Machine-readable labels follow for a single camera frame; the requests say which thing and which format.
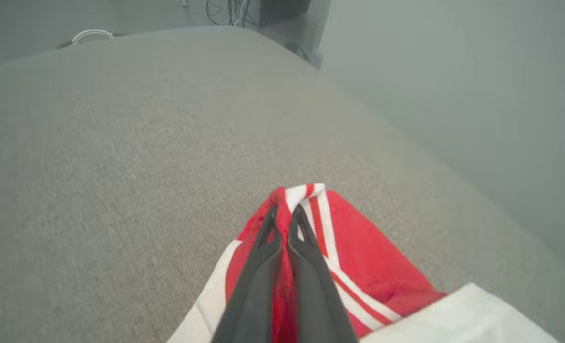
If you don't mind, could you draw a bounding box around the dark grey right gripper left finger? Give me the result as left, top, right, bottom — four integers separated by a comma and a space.
211, 206, 283, 343

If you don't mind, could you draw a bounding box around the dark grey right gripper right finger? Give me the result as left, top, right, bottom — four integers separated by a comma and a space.
288, 205, 360, 343

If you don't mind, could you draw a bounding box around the red jersey with white sleeves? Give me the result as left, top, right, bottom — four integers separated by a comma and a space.
167, 183, 562, 343

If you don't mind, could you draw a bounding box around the wide white partition panel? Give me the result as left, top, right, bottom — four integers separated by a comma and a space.
320, 0, 565, 286

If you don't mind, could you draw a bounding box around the dark grey box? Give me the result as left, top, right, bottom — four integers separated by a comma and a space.
257, 0, 311, 27

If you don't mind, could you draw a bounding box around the grey partition post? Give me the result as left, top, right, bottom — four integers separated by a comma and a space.
306, 0, 333, 71

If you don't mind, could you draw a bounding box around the white power cable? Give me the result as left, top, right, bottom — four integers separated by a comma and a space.
72, 29, 114, 46

